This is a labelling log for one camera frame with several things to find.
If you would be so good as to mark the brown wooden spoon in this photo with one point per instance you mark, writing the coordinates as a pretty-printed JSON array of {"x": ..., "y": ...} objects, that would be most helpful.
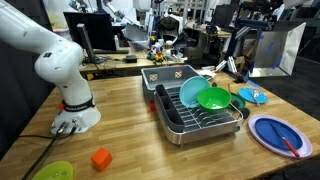
[{"x": 229, "y": 88}]

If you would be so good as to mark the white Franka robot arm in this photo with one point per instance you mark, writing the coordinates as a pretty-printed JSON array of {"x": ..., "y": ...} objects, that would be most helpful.
[{"x": 60, "y": 70}]

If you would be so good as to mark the grey steel dish drying rack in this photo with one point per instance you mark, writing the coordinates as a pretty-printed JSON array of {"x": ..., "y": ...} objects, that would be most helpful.
[{"x": 196, "y": 133}]

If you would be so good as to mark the steel soup spoon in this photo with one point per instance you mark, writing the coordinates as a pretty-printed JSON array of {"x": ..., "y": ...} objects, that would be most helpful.
[{"x": 256, "y": 95}]

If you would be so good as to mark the grey plastic tub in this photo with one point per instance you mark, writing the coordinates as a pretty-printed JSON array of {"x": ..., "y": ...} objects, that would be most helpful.
[{"x": 165, "y": 85}]

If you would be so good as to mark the small red block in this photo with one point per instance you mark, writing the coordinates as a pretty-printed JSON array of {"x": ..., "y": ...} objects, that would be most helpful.
[{"x": 152, "y": 106}]

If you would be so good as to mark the teal plate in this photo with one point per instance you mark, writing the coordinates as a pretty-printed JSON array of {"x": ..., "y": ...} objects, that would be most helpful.
[{"x": 190, "y": 91}]

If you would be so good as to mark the wooden desk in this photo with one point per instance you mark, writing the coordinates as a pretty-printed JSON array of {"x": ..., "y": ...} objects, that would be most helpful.
[{"x": 146, "y": 63}]

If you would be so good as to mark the yellow toy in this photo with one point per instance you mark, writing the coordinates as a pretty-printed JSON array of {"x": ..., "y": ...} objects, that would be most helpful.
[{"x": 159, "y": 56}]

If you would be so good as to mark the black power adapter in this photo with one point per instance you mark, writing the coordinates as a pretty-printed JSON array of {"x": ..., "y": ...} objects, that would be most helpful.
[{"x": 131, "y": 59}]

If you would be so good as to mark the white paper sheet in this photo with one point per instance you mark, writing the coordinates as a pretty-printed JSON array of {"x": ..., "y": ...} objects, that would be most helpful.
[{"x": 205, "y": 74}]

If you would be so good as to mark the green plastic bowl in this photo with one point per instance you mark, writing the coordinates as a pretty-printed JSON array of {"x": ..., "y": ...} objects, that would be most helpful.
[{"x": 213, "y": 98}]

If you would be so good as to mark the clear plastic bin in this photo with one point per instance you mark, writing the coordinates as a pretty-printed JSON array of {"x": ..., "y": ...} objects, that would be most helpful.
[{"x": 135, "y": 33}]

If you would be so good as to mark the black keyboard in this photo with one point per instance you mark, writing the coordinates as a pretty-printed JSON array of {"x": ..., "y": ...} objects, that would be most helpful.
[{"x": 110, "y": 51}]

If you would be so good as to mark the black backpack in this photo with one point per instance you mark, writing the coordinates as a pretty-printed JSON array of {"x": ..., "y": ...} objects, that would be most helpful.
[{"x": 166, "y": 26}]

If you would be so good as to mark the white bottle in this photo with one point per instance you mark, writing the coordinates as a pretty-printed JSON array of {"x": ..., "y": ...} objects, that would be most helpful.
[{"x": 116, "y": 42}]

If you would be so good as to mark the dark green plate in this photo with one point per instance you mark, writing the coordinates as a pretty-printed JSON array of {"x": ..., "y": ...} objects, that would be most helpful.
[{"x": 238, "y": 101}]

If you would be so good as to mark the black monitor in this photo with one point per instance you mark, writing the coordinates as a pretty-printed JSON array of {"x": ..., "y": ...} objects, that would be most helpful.
[{"x": 100, "y": 33}]

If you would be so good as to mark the light blue plate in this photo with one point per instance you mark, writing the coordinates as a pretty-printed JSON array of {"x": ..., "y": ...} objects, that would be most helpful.
[{"x": 245, "y": 95}]

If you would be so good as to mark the orange cube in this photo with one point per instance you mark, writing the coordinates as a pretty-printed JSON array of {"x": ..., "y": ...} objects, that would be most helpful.
[{"x": 101, "y": 160}]

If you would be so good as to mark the lavender plate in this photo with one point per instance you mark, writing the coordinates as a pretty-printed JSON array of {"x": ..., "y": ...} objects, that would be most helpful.
[{"x": 252, "y": 128}]

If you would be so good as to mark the dark blue plate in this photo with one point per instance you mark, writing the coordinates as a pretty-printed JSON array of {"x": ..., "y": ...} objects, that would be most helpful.
[{"x": 266, "y": 131}]

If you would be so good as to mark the sheet metal box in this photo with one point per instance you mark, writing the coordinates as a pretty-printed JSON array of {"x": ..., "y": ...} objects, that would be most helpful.
[{"x": 283, "y": 50}]

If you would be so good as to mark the yellow-green bowl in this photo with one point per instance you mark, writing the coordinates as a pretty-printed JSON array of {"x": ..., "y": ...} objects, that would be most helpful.
[{"x": 53, "y": 171}]

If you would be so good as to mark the aluminium extrusion rail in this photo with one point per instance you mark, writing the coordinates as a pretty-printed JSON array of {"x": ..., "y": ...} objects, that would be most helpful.
[{"x": 232, "y": 65}]

